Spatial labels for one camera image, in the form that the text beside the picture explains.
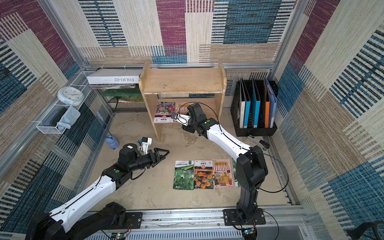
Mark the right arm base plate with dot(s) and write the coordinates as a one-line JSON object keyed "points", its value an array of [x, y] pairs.
{"points": [[233, 217]]}

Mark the wooden two-tier shelf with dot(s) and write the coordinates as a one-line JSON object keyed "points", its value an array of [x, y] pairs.
{"points": [[205, 79]]}

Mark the black file holder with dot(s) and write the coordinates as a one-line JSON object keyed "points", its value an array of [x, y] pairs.
{"points": [[250, 130]]}

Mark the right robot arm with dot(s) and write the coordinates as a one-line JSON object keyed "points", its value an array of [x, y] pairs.
{"points": [[251, 167]]}

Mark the white binder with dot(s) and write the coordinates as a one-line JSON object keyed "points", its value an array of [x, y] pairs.
{"points": [[242, 105]]}

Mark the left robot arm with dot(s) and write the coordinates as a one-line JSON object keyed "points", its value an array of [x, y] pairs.
{"points": [[67, 222]]}

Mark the light blue cloth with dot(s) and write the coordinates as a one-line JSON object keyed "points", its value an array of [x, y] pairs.
{"points": [[68, 119]]}

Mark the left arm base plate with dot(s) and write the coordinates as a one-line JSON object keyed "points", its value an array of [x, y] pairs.
{"points": [[133, 221]]}

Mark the blue binder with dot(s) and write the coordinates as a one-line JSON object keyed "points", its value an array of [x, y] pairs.
{"points": [[273, 104]]}

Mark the purple flower seed bag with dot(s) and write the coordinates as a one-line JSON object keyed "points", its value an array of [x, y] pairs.
{"points": [[164, 112]]}

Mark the orange marigold seed bag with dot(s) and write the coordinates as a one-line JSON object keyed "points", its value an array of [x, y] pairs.
{"points": [[203, 174]]}

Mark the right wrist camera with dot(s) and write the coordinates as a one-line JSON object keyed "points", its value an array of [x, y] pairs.
{"points": [[182, 119]]}

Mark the orange binder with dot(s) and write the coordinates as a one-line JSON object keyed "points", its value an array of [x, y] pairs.
{"points": [[266, 104]]}

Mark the white round clock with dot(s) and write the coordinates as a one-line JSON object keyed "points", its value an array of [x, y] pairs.
{"points": [[70, 96]]}

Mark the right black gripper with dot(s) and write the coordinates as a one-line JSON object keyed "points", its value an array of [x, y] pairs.
{"points": [[188, 126]]}

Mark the dark pouch in basket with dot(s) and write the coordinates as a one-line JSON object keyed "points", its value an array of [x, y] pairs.
{"points": [[52, 119]]}

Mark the white wire basket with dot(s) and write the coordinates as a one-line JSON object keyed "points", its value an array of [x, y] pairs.
{"points": [[79, 82]]}

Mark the white folio box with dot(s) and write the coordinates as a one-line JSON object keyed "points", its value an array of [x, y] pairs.
{"points": [[114, 76]]}

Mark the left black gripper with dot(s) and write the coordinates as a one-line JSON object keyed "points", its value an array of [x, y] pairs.
{"points": [[153, 162]]}

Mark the pink flower shop seed bag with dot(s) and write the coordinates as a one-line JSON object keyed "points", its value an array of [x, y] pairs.
{"points": [[223, 173]]}

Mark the green book on rack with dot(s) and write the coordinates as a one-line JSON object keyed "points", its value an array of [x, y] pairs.
{"points": [[130, 95]]}

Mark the grey stapler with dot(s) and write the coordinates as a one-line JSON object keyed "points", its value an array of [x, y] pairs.
{"points": [[258, 140]]}

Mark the green melon seed bag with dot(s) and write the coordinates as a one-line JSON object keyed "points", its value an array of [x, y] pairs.
{"points": [[184, 175], [235, 181]]}

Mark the teal binder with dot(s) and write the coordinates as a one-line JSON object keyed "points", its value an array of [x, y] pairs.
{"points": [[247, 105], [256, 104]]}

